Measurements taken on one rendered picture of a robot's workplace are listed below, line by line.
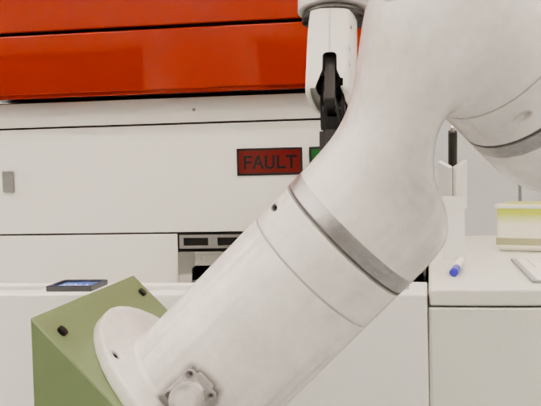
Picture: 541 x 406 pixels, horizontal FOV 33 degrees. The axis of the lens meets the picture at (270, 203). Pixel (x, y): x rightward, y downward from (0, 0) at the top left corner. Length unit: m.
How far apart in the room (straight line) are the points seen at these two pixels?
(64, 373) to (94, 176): 1.07
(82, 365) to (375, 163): 0.25
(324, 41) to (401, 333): 0.33
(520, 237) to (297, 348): 0.72
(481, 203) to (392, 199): 2.46
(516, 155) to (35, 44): 1.17
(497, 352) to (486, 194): 2.11
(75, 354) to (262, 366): 0.14
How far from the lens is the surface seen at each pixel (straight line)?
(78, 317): 0.74
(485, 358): 1.01
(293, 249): 0.67
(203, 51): 1.62
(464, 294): 1.00
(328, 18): 1.03
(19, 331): 1.11
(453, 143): 1.24
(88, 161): 1.73
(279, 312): 0.67
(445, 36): 0.62
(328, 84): 1.00
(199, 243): 1.67
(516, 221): 1.36
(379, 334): 1.01
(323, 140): 1.03
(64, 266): 1.76
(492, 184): 3.11
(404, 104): 0.63
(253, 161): 1.64
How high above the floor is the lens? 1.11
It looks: 3 degrees down
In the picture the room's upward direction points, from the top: 2 degrees counter-clockwise
